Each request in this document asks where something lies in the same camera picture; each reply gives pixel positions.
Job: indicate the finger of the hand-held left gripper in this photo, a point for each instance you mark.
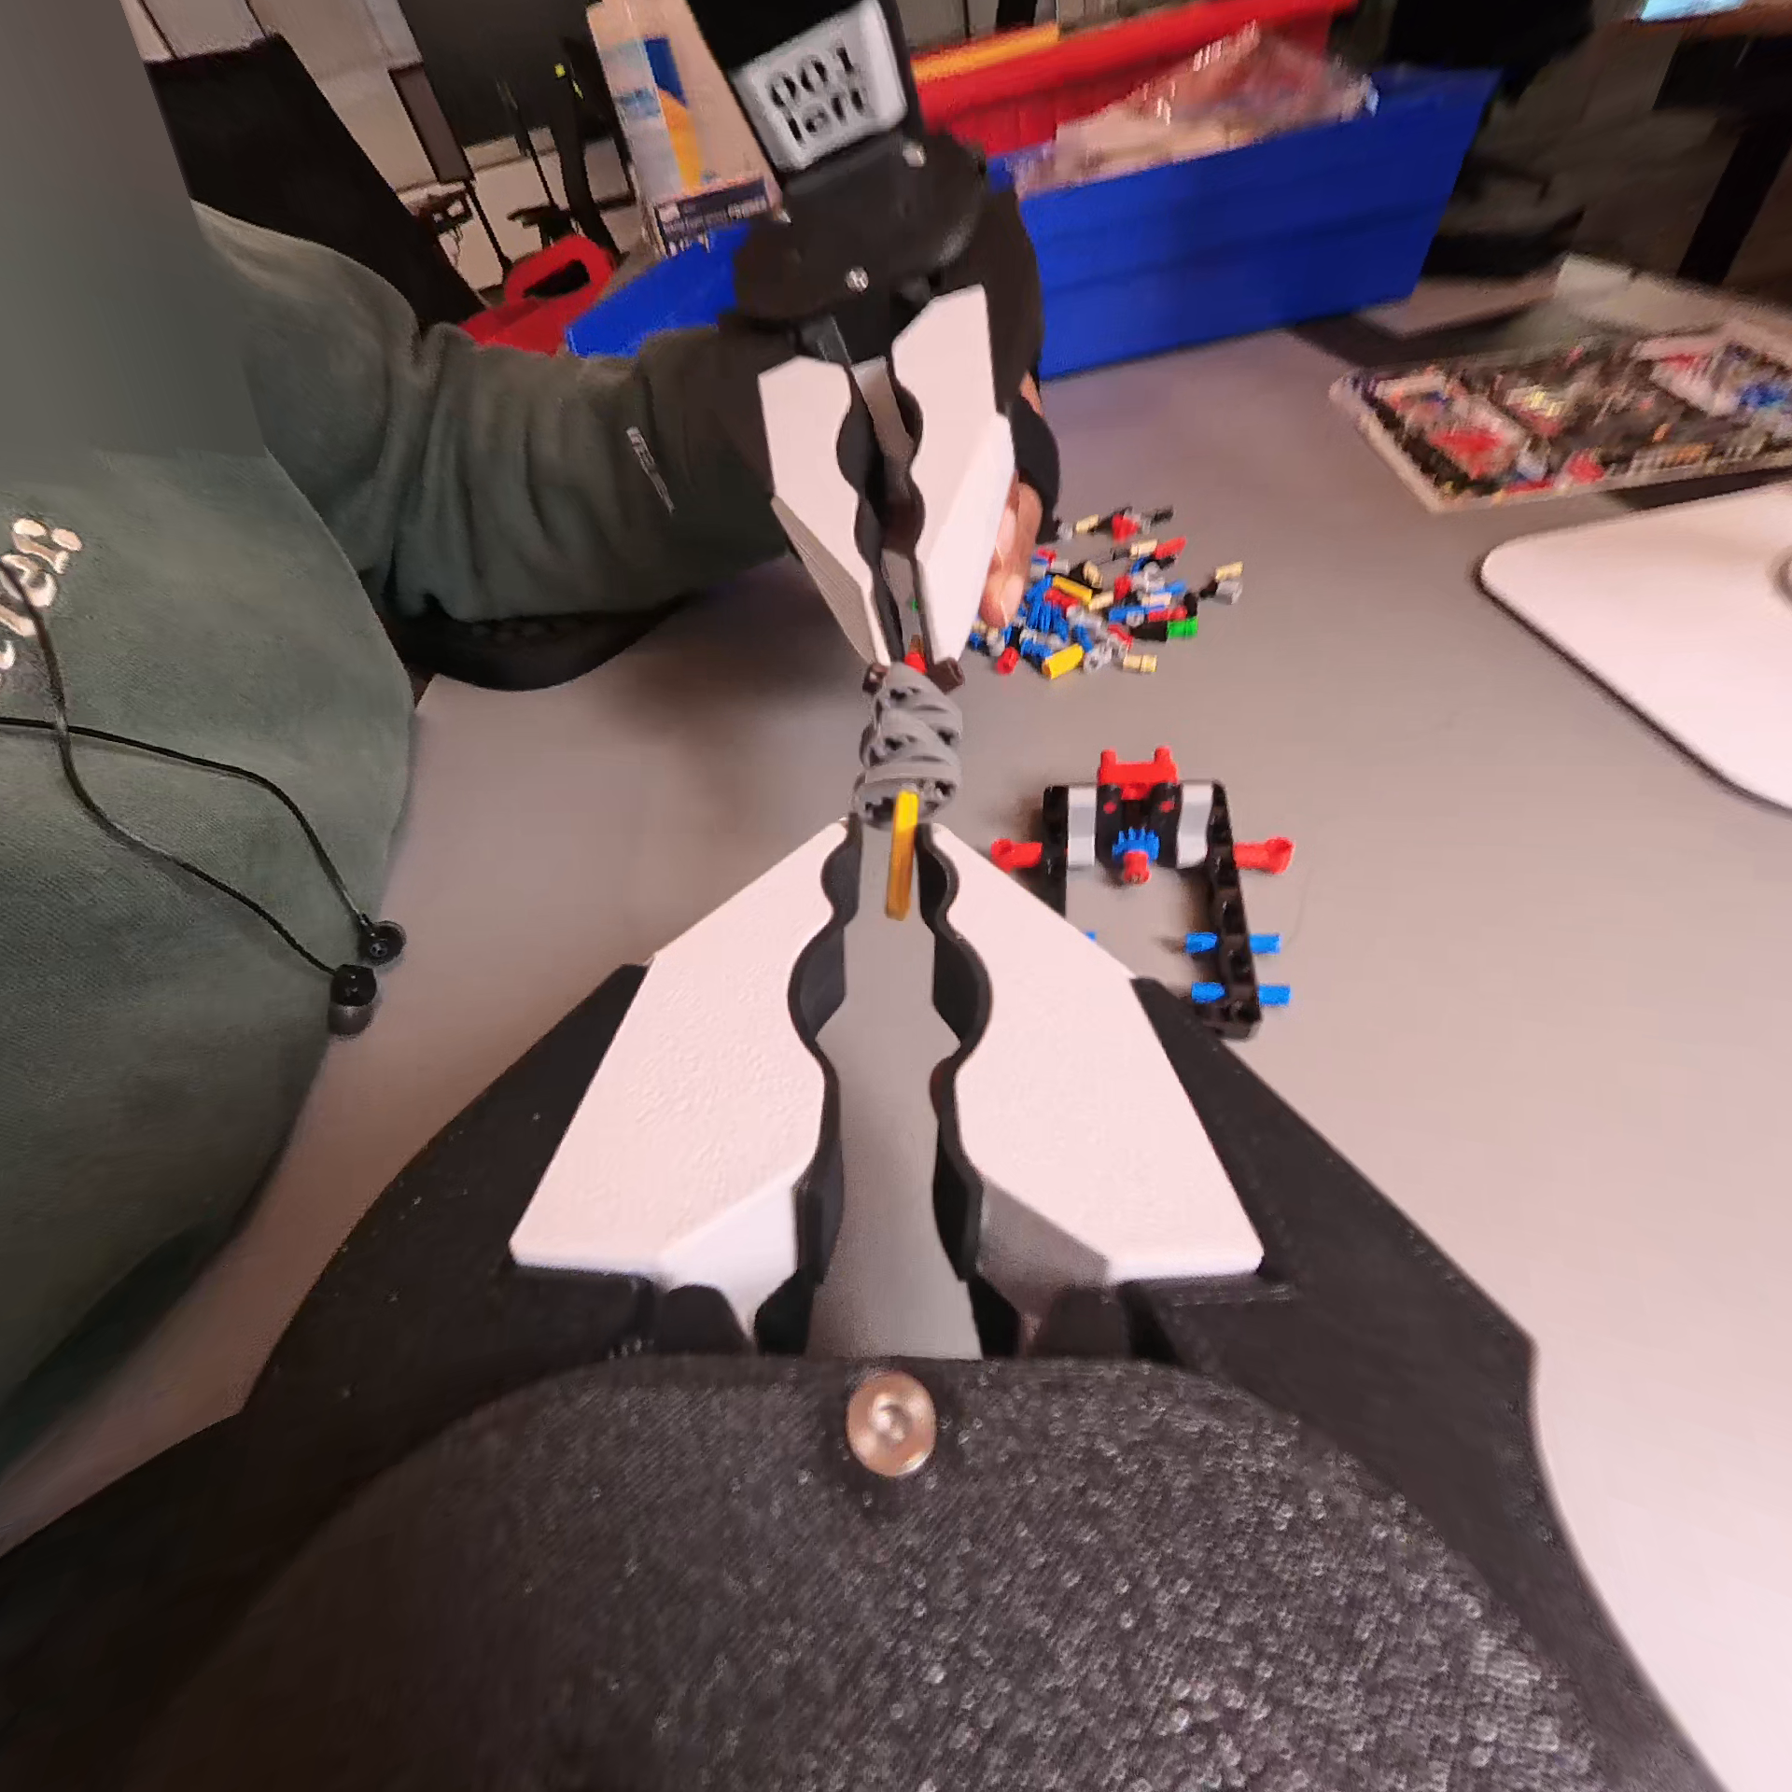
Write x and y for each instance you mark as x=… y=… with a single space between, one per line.
x=812 y=475
x=967 y=449

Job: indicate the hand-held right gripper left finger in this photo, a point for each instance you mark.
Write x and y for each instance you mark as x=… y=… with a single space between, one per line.
x=686 y=1119

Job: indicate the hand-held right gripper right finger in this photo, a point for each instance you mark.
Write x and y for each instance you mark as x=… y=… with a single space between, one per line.
x=1093 y=1133

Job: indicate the yellow lego axle assembly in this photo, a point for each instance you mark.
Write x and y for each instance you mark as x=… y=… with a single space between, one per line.
x=908 y=740

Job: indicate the black lego frame assembly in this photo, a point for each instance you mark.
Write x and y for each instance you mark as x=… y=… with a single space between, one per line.
x=1217 y=868

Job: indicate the person's left forearm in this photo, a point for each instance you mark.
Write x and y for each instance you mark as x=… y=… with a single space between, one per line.
x=532 y=475

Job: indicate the pile of small lego pieces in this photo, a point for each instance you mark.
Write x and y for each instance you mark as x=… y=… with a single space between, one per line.
x=1107 y=602

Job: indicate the plastic bag of lego parts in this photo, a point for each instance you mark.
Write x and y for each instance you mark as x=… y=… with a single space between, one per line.
x=1205 y=105

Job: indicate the person's left hand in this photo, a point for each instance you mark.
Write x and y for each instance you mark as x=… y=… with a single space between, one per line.
x=1023 y=531

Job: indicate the red plastic bin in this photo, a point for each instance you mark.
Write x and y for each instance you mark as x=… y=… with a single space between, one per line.
x=1036 y=61
x=542 y=294

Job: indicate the blue plastic bin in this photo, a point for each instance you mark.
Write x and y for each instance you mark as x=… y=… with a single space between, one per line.
x=643 y=309
x=1231 y=238

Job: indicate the white cardboard box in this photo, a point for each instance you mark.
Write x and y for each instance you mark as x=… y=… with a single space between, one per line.
x=658 y=98

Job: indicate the person's green sweatshirt torso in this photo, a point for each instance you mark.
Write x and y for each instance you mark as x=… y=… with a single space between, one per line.
x=169 y=908

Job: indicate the black office chair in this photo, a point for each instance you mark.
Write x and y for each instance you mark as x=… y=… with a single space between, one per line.
x=293 y=169

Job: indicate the colourful sticker sheet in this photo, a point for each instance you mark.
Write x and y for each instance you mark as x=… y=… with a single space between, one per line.
x=1568 y=422

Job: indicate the white book stand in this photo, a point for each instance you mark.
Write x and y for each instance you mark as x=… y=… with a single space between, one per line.
x=1654 y=627

